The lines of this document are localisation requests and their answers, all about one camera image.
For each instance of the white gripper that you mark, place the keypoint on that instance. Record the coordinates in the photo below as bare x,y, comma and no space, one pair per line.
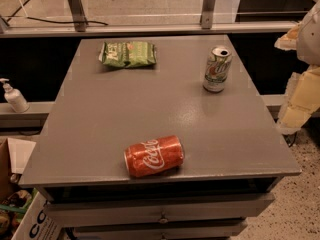
310,40

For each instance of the red coca-cola can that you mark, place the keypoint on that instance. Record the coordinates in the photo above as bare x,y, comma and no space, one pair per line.
154,156

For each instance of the white green soda can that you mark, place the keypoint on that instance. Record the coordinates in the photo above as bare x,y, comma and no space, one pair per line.
217,67

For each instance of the grey drawer cabinet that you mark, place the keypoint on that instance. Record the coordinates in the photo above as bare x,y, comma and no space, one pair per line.
229,139

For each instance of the upper grey drawer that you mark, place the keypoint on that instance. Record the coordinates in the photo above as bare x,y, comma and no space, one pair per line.
159,210

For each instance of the grey drawer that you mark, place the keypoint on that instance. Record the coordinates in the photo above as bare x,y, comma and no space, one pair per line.
187,230
159,210

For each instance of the lower grey drawer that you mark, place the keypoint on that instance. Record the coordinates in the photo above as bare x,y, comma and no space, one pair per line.
187,230

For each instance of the green chip bag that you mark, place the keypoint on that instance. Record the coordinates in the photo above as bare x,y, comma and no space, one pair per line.
129,54

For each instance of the white pump bottle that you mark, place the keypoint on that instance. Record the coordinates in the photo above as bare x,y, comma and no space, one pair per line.
14,97

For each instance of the brown cardboard box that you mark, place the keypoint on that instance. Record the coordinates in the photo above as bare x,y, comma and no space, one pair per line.
14,155

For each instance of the white cardboard box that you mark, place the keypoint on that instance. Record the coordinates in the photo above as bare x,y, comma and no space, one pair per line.
36,224

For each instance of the metal railing frame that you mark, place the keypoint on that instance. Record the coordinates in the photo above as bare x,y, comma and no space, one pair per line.
93,18

